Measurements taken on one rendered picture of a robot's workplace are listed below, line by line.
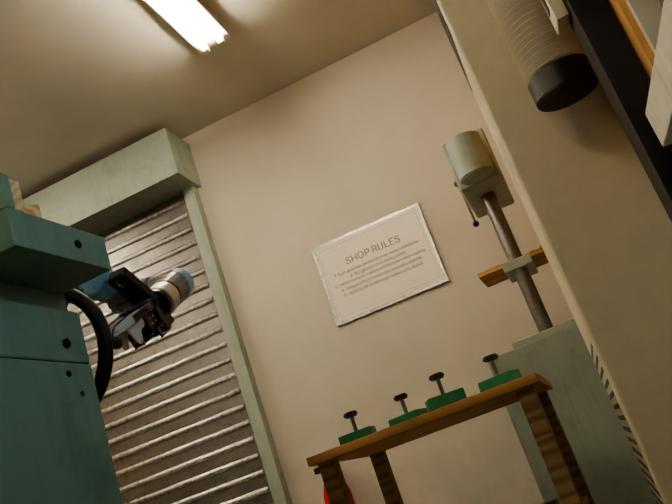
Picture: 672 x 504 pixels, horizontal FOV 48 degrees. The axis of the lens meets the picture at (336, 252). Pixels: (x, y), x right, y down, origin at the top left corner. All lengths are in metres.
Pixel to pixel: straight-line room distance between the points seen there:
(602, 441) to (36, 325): 2.13
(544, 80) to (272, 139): 2.80
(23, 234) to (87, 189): 3.51
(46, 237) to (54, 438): 0.29
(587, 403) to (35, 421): 2.13
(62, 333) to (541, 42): 1.23
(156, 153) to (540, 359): 2.52
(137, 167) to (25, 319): 3.33
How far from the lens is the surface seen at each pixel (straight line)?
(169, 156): 4.40
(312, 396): 4.08
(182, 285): 1.78
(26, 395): 1.14
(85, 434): 1.21
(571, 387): 2.89
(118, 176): 4.55
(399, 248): 4.02
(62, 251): 1.19
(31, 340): 1.19
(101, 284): 1.69
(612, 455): 2.89
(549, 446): 1.99
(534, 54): 1.87
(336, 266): 4.10
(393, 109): 4.28
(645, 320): 1.89
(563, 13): 1.70
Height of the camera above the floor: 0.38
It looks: 18 degrees up
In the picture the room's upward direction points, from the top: 20 degrees counter-clockwise
